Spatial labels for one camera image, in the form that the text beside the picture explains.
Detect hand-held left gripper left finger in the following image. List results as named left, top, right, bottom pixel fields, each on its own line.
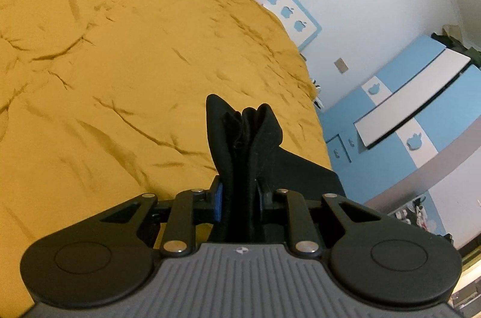
left=98, top=175, right=225, bottom=255

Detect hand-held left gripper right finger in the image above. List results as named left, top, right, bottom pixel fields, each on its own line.
left=256, top=180, right=381, bottom=255

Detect blue and white wardrobe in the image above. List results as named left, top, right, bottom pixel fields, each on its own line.
left=319, top=35, right=481, bottom=252

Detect black pants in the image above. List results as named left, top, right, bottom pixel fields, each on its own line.
left=205, top=93, right=347, bottom=244

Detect yellow bedspread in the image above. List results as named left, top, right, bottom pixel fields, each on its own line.
left=0, top=0, right=332, bottom=309

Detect clothes atop wardrobe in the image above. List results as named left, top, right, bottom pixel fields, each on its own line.
left=429, top=24, right=481, bottom=69

